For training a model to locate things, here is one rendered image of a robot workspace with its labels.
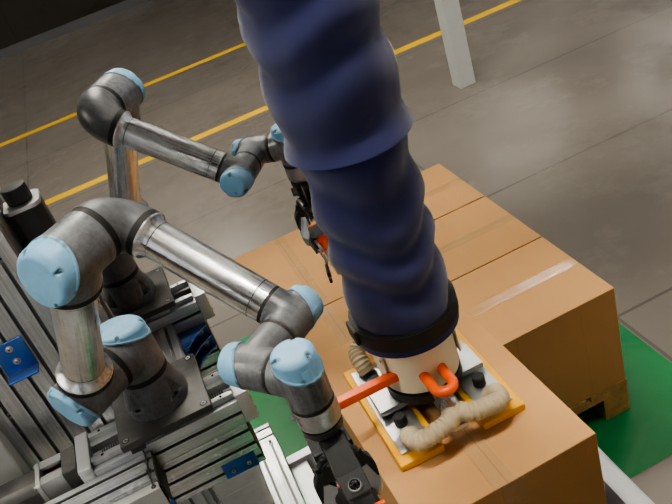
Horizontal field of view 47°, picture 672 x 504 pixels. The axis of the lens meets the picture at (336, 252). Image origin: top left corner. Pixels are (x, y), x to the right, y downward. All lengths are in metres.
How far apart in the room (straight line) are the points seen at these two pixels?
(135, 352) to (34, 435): 0.44
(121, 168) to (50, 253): 0.85
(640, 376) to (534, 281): 0.62
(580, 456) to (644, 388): 1.41
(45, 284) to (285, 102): 0.51
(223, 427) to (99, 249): 0.68
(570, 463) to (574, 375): 1.09
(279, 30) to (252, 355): 0.51
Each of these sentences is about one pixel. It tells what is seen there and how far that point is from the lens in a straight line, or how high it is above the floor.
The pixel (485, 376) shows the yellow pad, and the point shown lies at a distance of 1.74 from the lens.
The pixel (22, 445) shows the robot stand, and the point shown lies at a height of 1.00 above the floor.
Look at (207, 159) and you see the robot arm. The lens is 1.93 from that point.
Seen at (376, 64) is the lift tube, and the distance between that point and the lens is 1.27.
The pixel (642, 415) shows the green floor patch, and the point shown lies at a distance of 2.94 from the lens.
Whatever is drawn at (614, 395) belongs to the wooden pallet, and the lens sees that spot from 2.88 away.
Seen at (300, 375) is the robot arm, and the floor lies 1.41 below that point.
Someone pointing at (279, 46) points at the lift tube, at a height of 1.82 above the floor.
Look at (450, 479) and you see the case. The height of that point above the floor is 0.95.
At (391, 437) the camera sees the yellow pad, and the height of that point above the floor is 0.97.
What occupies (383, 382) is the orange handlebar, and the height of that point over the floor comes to 1.08.
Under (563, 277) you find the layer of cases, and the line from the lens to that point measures 2.66.
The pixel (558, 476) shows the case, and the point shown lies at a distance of 1.64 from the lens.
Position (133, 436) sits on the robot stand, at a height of 1.04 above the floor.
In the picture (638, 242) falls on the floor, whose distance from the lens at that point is 3.71.
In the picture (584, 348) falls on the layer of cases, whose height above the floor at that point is 0.37.
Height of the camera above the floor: 2.17
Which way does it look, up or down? 32 degrees down
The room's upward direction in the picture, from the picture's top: 20 degrees counter-clockwise
